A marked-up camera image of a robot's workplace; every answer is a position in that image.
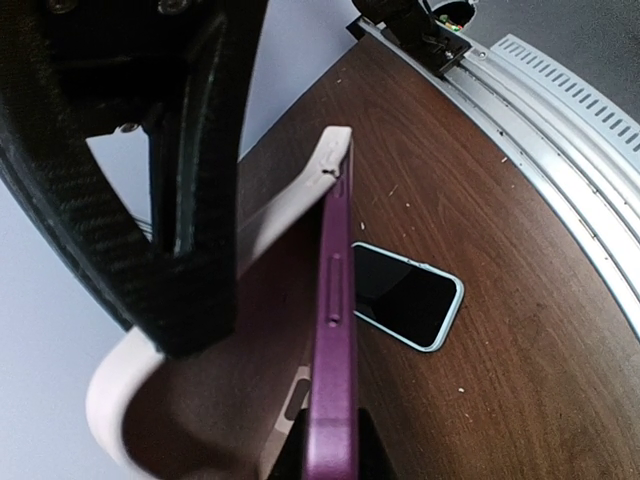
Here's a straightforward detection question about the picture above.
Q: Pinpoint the purple phone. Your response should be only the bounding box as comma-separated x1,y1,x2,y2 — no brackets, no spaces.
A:
302,144,361,480

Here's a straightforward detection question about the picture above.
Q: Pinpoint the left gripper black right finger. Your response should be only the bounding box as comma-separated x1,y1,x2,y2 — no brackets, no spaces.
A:
269,408,395,479

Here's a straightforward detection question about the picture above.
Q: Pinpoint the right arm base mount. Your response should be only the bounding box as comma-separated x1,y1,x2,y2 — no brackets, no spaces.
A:
352,0,472,77

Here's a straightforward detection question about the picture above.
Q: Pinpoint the front aluminium rail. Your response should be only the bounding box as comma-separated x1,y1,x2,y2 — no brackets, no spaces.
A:
356,18,639,331

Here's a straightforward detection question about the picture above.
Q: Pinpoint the pink phone case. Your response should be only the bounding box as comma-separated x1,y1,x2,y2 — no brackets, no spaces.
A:
86,126,353,479

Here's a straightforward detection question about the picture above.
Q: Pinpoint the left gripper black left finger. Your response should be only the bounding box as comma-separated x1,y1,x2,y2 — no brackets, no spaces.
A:
1,1,265,358

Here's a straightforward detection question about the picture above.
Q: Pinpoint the middle phone blue case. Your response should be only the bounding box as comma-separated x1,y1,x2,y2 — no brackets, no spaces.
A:
352,242,465,353

